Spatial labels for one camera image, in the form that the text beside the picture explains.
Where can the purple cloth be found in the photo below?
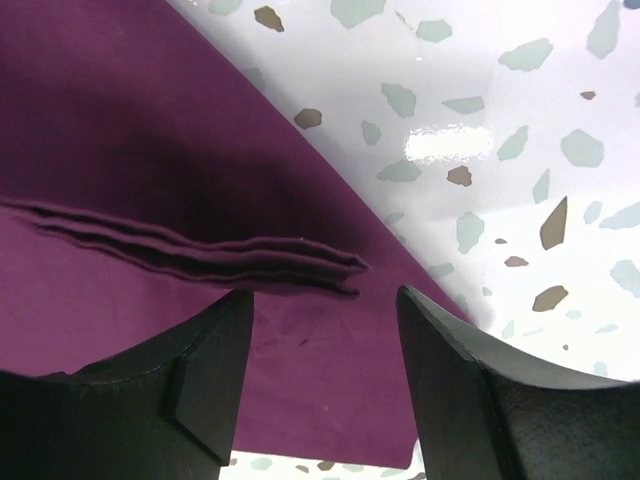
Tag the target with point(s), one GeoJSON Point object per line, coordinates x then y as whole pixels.
{"type": "Point", "coordinates": [143, 178]}

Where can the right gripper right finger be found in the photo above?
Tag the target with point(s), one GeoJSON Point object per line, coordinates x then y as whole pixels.
{"type": "Point", "coordinates": [487, 410]}

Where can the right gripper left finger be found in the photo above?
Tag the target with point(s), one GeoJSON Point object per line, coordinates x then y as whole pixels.
{"type": "Point", "coordinates": [165, 409]}

